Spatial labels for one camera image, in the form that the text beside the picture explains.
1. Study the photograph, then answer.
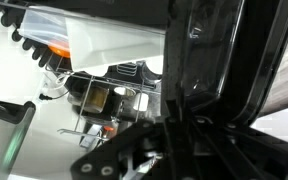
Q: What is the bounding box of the black plastic lunchbox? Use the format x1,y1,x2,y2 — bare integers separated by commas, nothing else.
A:
162,0,288,129

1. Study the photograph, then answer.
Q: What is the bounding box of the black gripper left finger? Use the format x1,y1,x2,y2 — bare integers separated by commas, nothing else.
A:
70,118,172,180

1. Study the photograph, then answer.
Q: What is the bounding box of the orange cup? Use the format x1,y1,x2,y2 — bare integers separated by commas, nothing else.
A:
48,44,72,59

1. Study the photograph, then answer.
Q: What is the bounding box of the white coiled cord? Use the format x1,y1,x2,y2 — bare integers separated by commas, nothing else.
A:
44,70,69,92

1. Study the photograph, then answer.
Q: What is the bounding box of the clear plastic container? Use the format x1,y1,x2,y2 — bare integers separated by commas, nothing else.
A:
17,5,72,48

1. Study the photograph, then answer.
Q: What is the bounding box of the black utensil caddy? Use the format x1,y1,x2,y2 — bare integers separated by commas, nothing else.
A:
107,61,163,83

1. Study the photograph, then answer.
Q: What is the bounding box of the black power plug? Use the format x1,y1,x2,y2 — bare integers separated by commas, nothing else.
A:
38,93,54,102

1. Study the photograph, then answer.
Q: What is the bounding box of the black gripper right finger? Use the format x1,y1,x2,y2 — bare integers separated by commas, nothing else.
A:
179,116,288,180

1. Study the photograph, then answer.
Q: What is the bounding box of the black wire dish rack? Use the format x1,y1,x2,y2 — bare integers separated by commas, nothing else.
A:
0,0,167,148

